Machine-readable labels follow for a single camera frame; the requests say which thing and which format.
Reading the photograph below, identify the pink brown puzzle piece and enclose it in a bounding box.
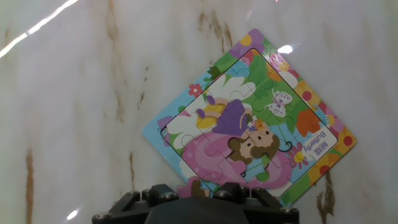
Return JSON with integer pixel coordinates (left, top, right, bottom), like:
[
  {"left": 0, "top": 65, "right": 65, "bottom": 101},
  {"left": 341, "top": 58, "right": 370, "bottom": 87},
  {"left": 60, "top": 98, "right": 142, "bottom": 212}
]
[{"left": 176, "top": 175, "right": 210, "bottom": 198}]

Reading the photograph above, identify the colourful butterfly puzzle board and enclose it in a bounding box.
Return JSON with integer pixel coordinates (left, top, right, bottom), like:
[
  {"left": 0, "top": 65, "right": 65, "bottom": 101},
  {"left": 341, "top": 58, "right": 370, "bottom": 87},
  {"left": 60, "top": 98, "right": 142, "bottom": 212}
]
[{"left": 142, "top": 28, "right": 358, "bottom": 207}]

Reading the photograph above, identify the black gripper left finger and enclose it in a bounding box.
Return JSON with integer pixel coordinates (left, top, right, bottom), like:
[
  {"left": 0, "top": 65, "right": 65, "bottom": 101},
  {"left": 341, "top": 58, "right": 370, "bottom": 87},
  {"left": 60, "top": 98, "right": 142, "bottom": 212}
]
[{"left": 92, "top": 183, "right": 180, "bottom": 224}]

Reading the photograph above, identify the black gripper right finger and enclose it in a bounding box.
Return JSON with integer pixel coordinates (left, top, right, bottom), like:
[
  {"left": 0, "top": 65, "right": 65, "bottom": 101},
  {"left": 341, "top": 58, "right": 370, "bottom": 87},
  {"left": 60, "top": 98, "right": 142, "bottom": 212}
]
[{"left": 213, "top": 182, "right": 300, "bottom": 224}]

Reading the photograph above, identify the marble pattern board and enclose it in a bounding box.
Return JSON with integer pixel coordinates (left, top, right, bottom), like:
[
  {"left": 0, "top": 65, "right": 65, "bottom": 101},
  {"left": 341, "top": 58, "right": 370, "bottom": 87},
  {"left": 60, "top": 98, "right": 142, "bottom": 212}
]
[{"left": 0, "top": 0, "right": 398, "bottom": 224}]

